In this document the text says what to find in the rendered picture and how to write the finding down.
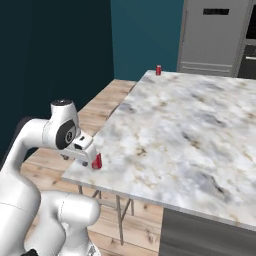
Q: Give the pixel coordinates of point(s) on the grey fridge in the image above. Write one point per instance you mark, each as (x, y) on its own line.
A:
(213, 35)

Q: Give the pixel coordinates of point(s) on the red soda can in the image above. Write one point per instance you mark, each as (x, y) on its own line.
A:
(158, 70)
(97, 162)

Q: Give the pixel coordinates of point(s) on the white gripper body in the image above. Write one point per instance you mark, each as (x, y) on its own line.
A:
(87, 153)

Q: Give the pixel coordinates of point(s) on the dark wall oven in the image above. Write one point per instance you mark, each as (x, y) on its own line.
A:
(248, 40)

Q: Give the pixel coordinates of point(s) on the metal stool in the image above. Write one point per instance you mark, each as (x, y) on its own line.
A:
(116, 208)

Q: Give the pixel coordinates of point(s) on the grey island cabinet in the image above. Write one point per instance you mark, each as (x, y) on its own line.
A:
(206, 235)

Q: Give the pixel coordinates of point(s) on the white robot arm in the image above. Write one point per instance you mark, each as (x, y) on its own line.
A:
(20, 196)

